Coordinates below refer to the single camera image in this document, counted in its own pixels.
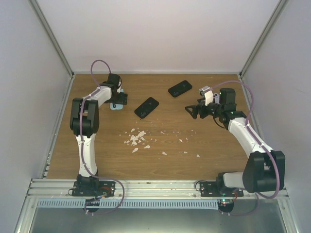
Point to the white debris pieces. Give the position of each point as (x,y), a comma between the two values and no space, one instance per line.
(164,137)

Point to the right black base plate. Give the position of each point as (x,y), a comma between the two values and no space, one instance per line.
(210,189)

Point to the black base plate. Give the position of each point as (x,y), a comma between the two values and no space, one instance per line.
(210,189)
(92,187)

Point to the black cased phone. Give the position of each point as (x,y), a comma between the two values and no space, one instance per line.
(180,88)
(146,108)

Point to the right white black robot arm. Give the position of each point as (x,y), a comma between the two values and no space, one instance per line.
(265,167)

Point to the aluminium front rail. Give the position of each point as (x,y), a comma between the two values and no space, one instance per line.
(134,189)

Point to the light blue phone case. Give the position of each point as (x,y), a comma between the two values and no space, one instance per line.
(115,106)

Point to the black cased phone rear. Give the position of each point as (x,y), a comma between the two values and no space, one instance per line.
(180,88)

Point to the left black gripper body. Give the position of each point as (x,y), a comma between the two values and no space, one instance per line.
(117,99)

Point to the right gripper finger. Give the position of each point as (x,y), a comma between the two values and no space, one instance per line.
(193,111)
(199,105)

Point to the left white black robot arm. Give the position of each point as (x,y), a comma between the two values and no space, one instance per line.
(85,119)

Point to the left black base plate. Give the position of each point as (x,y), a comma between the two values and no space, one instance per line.
(92,187)

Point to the grey slotted cable duct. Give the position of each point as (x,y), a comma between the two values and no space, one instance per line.
(129,204)

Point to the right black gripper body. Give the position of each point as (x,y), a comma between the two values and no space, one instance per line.
(204,114)

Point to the black cased phone centre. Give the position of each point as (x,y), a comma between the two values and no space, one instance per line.
(146,108)

